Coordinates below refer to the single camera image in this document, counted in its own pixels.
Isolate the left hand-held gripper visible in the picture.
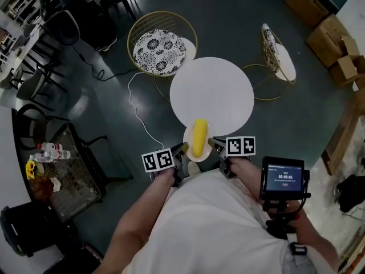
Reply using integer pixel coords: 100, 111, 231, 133
141, 142, 189, 188

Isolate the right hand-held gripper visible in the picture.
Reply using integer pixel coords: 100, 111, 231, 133
208, 136, 256, 180

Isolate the white oval plate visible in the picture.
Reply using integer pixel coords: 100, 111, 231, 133
182, 121, 213, 163

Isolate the yellow corn cob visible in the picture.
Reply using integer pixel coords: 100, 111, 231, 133
191, 118, 209, 158

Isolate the person's right forearm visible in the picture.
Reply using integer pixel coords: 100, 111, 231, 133
230, 158, 342, 271

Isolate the person's left forearm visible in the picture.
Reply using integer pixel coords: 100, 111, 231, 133
94, 168, 176, 274

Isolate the round white table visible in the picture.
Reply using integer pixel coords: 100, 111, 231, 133
169, 56, 255, 137

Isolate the person's white shirt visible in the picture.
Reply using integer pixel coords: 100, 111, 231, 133
121, 169, 315, 274

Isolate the gold chair round floral cushion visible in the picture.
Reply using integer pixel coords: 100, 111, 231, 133
127, 10, 199, 102

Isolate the dark glass side table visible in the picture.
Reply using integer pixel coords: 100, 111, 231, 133
11, 108, 104, 223

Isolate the small white figurine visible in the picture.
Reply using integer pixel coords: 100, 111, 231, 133
50, 176, 62, 193

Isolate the black bag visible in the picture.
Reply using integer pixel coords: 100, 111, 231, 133
335, 174, 365, 214

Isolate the red dried plant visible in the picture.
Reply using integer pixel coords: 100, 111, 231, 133
29, 178, 54, 203

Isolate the brown cardboard box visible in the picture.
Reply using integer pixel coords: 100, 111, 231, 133
306, 13, 353, 69
285, 0, 330, 29
330, 35, 365, 87

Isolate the yellow sunflower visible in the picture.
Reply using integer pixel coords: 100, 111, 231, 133
25, 159, 37, 180

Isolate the black curved chair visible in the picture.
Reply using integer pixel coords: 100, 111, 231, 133
12, 103, 71, 151

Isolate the grey office chair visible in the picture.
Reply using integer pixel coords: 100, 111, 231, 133
39, 0, 81, 47

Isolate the white cable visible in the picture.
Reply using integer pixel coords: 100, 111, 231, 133
127, 71, 165, 151

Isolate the gold wire chair white seat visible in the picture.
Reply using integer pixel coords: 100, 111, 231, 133
241, 23, 298, 102

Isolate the black cable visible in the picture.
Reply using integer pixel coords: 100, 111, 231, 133
70, 44, 138, 83

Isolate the wooden frame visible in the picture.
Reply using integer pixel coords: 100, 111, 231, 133
320, 86, 365, 177

